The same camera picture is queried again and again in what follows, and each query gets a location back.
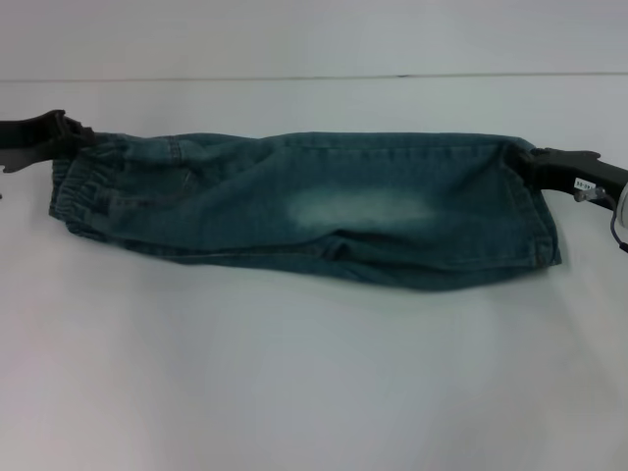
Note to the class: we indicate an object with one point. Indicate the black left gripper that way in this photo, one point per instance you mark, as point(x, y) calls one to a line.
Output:
point(29, 140)

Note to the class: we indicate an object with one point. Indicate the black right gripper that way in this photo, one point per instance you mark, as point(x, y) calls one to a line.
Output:
point(584, 169)

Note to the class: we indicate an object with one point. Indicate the blue denim shorts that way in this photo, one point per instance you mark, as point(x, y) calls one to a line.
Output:
point(304, 206)

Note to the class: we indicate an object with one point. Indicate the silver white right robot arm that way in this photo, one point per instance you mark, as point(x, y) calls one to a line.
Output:
point(624, 208)

